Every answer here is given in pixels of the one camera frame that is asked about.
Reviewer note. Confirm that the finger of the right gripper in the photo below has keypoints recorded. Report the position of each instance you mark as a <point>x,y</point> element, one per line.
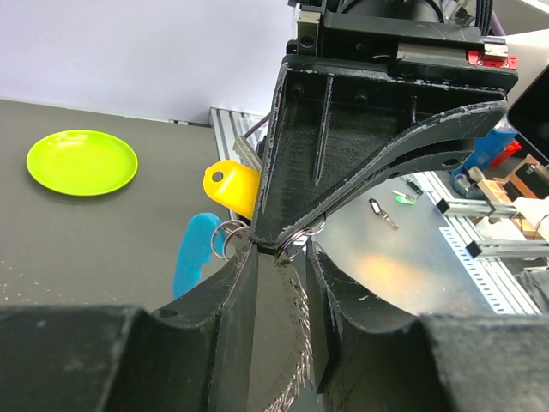
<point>310,86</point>
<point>320,166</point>

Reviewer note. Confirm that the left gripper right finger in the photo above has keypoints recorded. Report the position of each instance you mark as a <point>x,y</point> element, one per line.
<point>369,355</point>

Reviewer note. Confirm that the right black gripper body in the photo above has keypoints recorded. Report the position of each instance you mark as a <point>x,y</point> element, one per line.
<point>438,41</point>

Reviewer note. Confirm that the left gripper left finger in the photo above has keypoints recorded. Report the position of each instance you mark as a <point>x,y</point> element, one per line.
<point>103,358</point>

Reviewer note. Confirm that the small yellow tag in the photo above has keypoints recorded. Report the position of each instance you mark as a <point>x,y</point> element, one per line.
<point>233,186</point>

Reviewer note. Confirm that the green key fob on bench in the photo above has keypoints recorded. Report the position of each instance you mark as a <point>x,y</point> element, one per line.
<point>404,198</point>

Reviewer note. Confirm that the black key fob on bench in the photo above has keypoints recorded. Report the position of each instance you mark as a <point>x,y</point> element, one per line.
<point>378,211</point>

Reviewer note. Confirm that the lime green plate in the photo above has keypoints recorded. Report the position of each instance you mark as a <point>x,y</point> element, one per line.
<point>82,163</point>

